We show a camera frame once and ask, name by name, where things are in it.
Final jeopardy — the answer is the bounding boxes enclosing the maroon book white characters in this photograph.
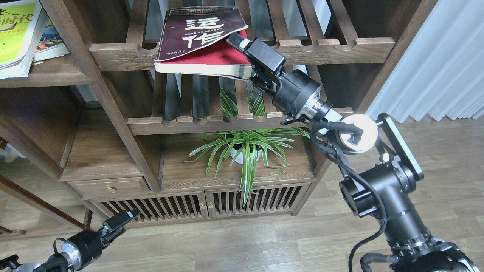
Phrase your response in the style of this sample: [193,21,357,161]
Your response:
[154,6,252,80]

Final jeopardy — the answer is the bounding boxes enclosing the green spider plant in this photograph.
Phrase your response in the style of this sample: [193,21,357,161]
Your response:
[184,68,324,207]

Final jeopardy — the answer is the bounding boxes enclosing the white plant pot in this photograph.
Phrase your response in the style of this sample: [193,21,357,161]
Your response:
[230,147,262,166]

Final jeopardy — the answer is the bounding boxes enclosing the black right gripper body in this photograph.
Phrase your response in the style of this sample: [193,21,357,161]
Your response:
[244,37,333,125]

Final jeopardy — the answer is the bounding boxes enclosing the white curtain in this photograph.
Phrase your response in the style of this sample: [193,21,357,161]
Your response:
[366,0,484,122]

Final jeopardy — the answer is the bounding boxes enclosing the wooden side table frame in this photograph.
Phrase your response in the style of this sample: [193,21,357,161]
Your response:
[0,138,99,241]

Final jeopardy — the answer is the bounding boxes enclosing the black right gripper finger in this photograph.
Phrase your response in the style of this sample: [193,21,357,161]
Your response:
[226,32,251,51]

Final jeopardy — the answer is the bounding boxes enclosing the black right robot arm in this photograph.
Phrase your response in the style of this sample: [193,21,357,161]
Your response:
[227,32,479,272]

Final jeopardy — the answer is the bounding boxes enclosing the colourful small paperback book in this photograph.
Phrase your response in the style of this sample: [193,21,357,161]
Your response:
[33,18,70,63]

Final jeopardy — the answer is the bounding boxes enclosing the dark wooden bookshelf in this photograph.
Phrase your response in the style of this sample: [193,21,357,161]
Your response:
[1,0,437,226]

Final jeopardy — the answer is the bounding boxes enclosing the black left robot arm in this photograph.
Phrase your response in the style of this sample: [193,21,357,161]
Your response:
[0,208,140,272]

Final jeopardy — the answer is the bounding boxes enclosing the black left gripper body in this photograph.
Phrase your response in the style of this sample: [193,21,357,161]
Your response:
[60,224,126,270]

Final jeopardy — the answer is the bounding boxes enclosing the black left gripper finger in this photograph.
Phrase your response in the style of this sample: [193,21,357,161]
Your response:
[102,209,140,231]

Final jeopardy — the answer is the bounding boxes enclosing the yellow cover book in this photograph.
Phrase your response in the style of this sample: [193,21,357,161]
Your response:
[0,0,47,79]

